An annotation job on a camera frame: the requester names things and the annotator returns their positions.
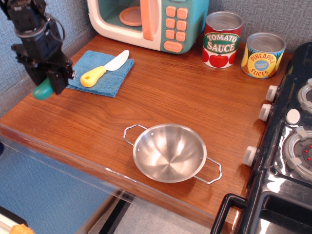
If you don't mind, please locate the pineapple slices can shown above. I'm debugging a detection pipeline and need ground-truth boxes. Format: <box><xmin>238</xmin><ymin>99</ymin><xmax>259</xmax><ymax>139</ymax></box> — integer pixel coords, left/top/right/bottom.
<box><xmin>241</xmin><ymin>32</ymin><xmax>286</xmax><ymax>79</ymax></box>

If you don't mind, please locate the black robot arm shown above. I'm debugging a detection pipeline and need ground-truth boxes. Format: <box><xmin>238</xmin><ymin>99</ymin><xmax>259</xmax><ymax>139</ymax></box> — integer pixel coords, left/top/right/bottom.
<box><xmin>0</xmin><ymin>0</ymin><xmax>76</xmax><ymax>100</ymax></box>

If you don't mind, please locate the teal toy microwave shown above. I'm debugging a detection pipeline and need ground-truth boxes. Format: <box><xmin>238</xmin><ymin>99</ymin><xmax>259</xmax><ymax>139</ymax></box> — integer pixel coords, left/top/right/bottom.
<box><xmin>87</xmin><ymin>0</ymin><xmax>209</xmax><ymax>54</ymax></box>

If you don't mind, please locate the silver metal two-handled bowl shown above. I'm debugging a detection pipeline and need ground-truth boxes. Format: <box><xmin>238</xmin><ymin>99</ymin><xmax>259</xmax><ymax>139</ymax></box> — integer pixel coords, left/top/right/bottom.
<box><xmin>123</xmin><ymin>123</ymin><xmax>222</xmax><ymax>184</ymax></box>

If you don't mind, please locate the orange fuzzy object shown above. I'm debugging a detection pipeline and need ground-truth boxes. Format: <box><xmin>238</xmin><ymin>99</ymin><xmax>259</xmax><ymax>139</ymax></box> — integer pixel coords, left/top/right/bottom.
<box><xmin>9</xmin><ymin>224</ymin><xmax>35</xmax><ymax>234</ymax></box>

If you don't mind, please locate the white stove knob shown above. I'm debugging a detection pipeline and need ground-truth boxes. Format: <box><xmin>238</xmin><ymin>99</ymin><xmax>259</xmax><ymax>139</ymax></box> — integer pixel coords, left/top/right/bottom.
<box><xmin>258</xmin><ymin>104</ymin><xmax>272</xmax><ymax>122</ymax></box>
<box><xmin>243</xmin><ymin>146</ymin><xmax>257</xmax><ymax>167</ymax></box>
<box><xmin>266</xmin><ymin>85</ymin><xmax>278</xmax><ymax>103</ymax></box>

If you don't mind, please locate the white stove knob middle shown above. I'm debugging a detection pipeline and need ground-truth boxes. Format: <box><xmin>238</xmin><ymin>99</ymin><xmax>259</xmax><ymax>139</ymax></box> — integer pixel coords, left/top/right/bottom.
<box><xmin>258</xmin><ymin>104</ymin><xmax>272</xmax><ymax>122</ymax></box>

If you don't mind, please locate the blue folded towel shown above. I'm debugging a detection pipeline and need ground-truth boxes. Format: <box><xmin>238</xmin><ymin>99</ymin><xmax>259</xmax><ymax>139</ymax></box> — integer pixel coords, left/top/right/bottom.
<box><xmin>67</xmin><ymin>50</ymin><xmax>134</xmax><ymax>98</ymax></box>

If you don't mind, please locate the white stove knob upper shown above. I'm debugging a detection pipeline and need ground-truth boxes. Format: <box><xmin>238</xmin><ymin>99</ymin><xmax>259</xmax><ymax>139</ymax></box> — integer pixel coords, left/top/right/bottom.
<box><xmin>266</xmin><ymin>85</ymin><xmax>278</xmax><ymax>103</ymax></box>

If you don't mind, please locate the green toy pickle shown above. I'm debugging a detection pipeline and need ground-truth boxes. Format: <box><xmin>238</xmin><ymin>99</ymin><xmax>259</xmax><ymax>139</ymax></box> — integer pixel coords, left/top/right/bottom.
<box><xmin>32</xmin><ymin>78</ymin><xmax>54</xmax><ymax>100</ymax></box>

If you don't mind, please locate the white stove knob lower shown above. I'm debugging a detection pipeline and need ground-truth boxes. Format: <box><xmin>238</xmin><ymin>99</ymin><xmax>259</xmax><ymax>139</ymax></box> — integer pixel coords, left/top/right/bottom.
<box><xmin>243</xmin><ymin>146</ymin><xmax>257</xmax><ymax>167</ymax></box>

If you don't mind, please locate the black toy stove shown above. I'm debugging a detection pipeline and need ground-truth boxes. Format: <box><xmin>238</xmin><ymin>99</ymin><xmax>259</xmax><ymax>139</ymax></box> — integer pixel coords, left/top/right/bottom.
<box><xmin>211</xmin><ymin>42</ymin><xmax>312</xmax><ymax>234</ymax></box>

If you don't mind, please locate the yellow handled toy knife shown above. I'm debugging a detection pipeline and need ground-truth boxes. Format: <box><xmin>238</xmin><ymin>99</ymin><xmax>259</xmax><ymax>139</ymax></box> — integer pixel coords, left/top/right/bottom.
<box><xmin>80</xmin><ymin>50</ymin><xmax>130</xmax><ymax>88</ymax></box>

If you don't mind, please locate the tomato sauce can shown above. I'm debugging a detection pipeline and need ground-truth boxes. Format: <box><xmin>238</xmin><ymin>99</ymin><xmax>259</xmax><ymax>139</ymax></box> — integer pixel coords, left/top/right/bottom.
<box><xmin>202</xmin><ymin>11</ymin><xmax>243</xmax><ymax>69</ymax></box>

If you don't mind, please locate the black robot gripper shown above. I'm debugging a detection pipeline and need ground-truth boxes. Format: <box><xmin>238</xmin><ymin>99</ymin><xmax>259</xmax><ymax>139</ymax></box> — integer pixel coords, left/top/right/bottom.
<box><xmin>12</xmin><ymin>20</ymin><xmax>76</xmax><ymax>95</ymax></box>

